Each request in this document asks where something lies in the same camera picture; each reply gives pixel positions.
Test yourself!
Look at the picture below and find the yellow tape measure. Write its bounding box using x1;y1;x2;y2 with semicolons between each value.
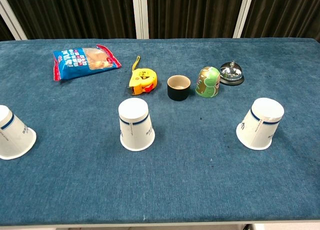
128;55;159;96

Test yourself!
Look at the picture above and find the white paper cup blue stripe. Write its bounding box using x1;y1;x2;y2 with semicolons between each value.
0;105;37;161
118;97;156;152
235;97;285;151

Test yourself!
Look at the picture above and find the dark pleated curtain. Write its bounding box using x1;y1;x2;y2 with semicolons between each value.
0;0;320;42

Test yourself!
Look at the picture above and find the white wide frame post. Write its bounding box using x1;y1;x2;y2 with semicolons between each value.
131;0;150;40

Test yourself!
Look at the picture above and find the blue table cloth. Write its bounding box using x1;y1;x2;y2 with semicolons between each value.
0;38;320;226

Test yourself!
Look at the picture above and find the chrome desk call bell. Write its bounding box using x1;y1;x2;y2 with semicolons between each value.
219;60;245;86

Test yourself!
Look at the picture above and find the blue red snack bag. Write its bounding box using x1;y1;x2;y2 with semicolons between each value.
52;44;122;82

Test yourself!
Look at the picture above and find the white slanted frame post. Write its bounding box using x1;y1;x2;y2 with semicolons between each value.
233;0;255;39
0;0;28;41

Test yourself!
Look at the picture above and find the black cup beige inside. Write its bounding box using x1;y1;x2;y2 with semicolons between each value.
167;75;192;101

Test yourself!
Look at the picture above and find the green tin can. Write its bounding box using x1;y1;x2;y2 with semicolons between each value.
195;66;221;99

